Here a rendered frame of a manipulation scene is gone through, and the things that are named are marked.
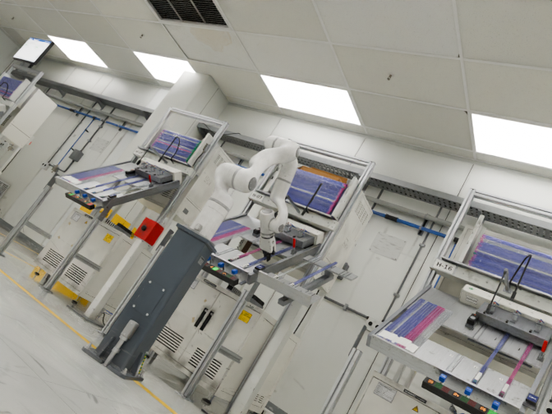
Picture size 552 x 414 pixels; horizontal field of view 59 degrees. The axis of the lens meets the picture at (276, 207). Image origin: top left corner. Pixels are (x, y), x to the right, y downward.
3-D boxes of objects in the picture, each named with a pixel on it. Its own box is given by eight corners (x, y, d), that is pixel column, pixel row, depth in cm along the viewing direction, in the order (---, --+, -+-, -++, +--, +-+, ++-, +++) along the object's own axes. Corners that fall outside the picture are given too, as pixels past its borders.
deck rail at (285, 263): (249, 285, 277) (250, 275, 275) (246, 283, 278) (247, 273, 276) (320, 252, 331) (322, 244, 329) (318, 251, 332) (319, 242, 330)
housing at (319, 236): (315, 254, 329) (317, 235, 324) (259, 231, 357) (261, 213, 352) (321, 251, 335) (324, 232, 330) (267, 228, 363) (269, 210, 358)
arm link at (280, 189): (303, 187, 286) (283, 236, 287) (282, 180, 296) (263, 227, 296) (295, 183, 279) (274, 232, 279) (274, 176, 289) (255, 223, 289)
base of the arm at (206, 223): (209, 240, 231) (230, 208, 236) (177, 222, 236) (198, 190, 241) (218, 251, 248) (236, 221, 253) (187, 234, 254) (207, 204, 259)
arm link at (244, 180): (223, 190, 254) (246, 200, 246) (220, 170, 247) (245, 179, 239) (281, 150, 286) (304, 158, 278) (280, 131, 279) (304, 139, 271)
